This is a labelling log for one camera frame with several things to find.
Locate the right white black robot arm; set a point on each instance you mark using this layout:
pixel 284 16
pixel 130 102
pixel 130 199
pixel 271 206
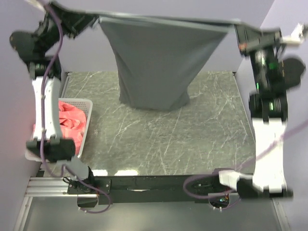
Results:
pixel 268 108

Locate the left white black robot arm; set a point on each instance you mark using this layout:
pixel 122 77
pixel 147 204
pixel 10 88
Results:
pixel 39 51

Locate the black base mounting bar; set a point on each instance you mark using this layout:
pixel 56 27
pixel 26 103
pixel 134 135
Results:
pixel 103 190

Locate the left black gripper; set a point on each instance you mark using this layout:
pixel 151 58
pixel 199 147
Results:
pixel 74 22

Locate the pink crumpled cloth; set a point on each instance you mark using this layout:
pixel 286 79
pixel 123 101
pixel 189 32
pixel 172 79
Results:
pixel 73 120

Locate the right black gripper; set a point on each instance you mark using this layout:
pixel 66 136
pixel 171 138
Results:
pixel 251 39

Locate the white plastic basket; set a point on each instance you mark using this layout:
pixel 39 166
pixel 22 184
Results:
pixel 55 146

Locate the aluminium frame rail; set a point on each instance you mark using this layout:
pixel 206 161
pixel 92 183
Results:
pixel 43 186

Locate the grey pillowcase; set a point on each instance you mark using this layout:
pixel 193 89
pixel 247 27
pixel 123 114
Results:
pixel 157 57

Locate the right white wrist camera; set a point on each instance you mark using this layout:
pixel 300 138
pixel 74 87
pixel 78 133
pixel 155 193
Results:
pixel 297 37

